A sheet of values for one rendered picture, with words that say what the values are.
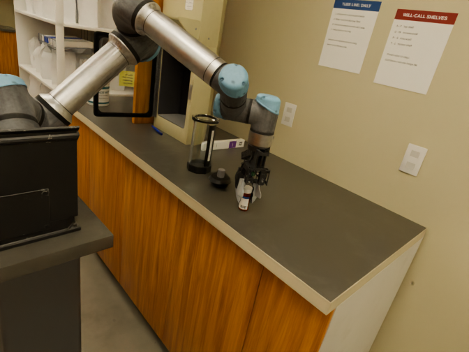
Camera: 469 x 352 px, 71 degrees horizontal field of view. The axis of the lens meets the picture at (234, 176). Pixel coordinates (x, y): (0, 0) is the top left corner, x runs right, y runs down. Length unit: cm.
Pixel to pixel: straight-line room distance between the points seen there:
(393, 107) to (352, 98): 18
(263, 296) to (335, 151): 81
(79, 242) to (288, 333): 62
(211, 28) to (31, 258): 117
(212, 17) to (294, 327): 127
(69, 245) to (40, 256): 7
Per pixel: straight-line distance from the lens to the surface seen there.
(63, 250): 91
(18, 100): 98
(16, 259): 90
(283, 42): 179
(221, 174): 125
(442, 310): 161
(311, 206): 129
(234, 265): 111
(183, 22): 152
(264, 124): 97
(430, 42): 145
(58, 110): 108
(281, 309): 103
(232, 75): 84
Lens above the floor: 148
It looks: 23 degrees down
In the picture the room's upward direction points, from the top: 11 degrees clockwise
